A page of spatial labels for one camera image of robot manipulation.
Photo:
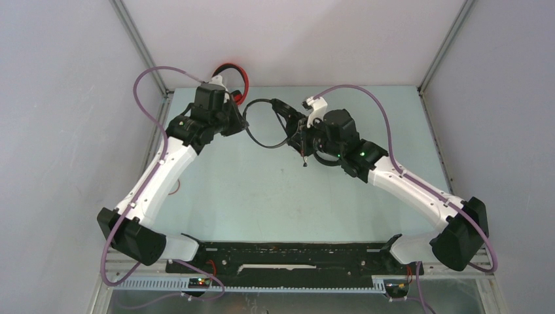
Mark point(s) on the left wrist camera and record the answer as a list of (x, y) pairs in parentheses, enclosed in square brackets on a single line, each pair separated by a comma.
[(218, 80)]

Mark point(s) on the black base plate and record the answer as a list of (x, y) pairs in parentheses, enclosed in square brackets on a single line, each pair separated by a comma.
[(299, 265)]

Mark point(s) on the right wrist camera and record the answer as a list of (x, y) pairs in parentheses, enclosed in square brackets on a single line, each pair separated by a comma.
[(317, 107)]

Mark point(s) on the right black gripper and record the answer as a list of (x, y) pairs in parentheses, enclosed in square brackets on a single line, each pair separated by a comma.
[(303, 134)]

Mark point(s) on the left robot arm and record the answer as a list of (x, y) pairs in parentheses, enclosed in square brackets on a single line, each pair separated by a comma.
[(130, 224)]

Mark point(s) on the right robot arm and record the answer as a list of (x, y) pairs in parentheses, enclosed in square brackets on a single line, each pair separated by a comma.
[(459, 225)]

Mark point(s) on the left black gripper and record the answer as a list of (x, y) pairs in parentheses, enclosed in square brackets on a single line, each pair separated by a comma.
[(239, 122)]

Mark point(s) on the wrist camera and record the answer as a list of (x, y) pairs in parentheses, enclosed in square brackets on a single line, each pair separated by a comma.
[(218, 80), (317, 107)]

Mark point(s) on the red headphones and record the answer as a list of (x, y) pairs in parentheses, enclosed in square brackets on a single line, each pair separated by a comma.
[(235, 78)]

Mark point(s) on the aluminium frame rail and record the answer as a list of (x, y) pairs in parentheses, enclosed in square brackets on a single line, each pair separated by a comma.
[(171, 276)]

